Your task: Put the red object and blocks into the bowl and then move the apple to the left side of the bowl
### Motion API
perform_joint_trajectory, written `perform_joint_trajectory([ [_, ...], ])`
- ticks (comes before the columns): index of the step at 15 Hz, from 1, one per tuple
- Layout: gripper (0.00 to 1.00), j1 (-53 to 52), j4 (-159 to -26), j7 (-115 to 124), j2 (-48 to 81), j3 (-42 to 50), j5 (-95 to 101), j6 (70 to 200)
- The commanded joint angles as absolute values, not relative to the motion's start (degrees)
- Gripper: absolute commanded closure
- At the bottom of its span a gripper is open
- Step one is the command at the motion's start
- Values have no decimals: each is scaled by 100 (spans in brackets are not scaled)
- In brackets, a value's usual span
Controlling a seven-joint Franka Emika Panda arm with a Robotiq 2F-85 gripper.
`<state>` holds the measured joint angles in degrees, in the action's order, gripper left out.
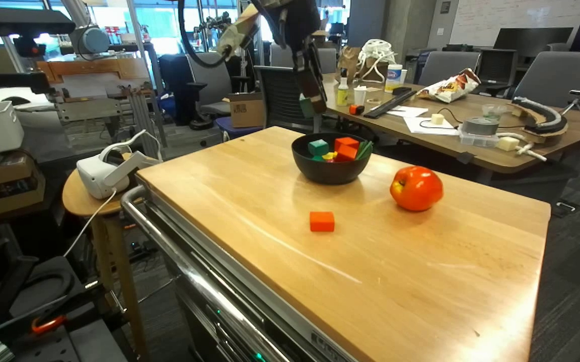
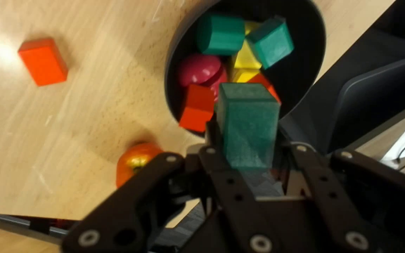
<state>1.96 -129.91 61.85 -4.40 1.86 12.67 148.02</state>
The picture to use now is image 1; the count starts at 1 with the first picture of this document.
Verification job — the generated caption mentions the curved black headband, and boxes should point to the curved black headband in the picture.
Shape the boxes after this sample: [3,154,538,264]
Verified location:
[507,94,570,140]

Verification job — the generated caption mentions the white VR headset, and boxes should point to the white VR headset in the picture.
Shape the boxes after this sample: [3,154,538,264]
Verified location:
[75,127,165,201]

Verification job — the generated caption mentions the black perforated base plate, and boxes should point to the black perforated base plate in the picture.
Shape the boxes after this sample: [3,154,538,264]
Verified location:
[6,320,128,362]

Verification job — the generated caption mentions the white power adapter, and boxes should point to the white power adapter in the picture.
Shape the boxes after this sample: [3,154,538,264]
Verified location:
[496,132,552,164]

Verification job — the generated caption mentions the brown box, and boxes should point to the brown box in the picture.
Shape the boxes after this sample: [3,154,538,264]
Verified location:
[0,154,49,225]

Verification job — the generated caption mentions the red orange apple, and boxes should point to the red orange apple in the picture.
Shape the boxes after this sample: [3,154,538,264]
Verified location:
[389,163,445,212]

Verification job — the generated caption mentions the metal cart handle rail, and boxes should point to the metal cart handle rail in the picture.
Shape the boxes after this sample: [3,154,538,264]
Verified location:
[118,185,294,362]

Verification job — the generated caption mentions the long black bar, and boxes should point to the long black bar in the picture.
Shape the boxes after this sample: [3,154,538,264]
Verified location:
[360,85,420,121]

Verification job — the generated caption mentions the dark blue office chair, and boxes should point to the dark blue office chair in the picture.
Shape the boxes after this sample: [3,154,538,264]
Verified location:
[157,52,209,127]

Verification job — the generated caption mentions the black office chair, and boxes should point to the black office chair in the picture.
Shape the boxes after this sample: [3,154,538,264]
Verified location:
[255,61,319,135]

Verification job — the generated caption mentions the red radish toy green leaves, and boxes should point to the red radish toy green leaves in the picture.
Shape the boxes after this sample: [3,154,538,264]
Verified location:
[355,138,375,163]

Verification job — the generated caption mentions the black bowl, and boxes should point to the black bowl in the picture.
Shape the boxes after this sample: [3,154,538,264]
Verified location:
[289,130,375,187]

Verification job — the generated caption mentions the cardboard box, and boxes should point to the cardboard box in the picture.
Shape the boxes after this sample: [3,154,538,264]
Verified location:
[227,91,267,130]

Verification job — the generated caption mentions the white headset cable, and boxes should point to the white headset cable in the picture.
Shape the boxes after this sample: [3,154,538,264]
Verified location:
[60,187,121,261]

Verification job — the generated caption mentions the black flat device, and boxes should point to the black flat device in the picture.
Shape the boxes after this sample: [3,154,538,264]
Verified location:
[0,3,76,35]

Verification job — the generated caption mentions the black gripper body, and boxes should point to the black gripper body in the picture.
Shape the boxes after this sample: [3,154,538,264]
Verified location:
[291,37,327,93]

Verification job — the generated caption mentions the round wooden stool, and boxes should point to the round wooden stool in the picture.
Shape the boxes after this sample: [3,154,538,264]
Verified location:
[60,167,153,362]

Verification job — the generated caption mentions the metal tool cart body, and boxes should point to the metal tool cart body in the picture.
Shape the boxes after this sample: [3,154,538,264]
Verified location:
[135,188,372,362]

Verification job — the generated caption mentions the wooden office desk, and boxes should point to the wooden office desk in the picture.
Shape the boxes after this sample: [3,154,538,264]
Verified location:
[317,68,580,178]

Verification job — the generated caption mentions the orange clamp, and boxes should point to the orange clamp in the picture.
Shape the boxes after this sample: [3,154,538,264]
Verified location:
[30,312,69,337]

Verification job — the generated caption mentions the white paper sheet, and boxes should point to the white paper sheet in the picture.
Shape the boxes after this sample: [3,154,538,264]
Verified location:
[384,102,434,121]
[400,110,465,138]

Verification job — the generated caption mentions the white cable bundle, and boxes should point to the white cable bundle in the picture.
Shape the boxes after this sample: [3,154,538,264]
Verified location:
[356,35,399,85]

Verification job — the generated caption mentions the snack chip bag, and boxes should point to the snack chip bag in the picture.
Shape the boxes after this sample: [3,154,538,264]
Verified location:
[417,65,486,105]

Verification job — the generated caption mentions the grey mesh office chair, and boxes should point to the grey mesh office chair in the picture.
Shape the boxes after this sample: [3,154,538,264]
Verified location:
[510,47,580,113]

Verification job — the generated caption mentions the wooden workbench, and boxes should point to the wooden workbench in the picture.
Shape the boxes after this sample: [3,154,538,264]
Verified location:
[35,53,155,136]

